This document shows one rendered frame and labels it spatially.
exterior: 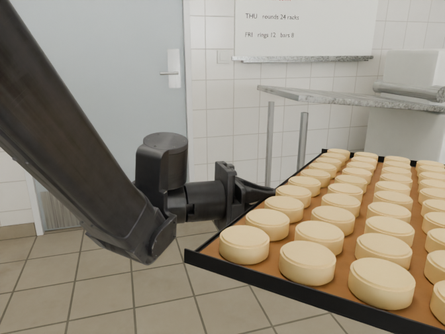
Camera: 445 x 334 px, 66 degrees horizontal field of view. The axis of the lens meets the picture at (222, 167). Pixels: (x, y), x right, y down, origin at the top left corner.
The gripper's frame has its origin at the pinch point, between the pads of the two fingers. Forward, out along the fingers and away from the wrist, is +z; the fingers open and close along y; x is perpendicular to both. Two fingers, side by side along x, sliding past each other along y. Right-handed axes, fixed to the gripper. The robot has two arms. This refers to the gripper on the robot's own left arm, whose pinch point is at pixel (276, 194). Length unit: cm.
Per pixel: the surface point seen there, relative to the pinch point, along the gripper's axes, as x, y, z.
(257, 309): -84, 93, 37
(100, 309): -106, 95, -36
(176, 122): -191, 17, 16
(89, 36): -189, -37, -36
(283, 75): -186, -16, 94
